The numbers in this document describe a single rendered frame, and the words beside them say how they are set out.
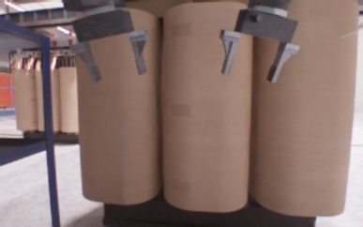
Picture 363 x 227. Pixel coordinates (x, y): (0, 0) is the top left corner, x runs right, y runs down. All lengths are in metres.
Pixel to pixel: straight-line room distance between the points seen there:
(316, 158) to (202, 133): 0.47
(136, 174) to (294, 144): 0.68
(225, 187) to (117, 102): 0.58
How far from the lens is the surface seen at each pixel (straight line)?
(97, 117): 0.88
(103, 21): 0.48
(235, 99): 0.77
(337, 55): 0.92
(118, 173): 0.90
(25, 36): 0.76
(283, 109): 0.83
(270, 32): 0.49
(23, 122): 3.65
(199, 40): 0.78
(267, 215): 1.10
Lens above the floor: 0.69
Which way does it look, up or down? 4 degrees down
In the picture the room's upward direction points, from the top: straight up
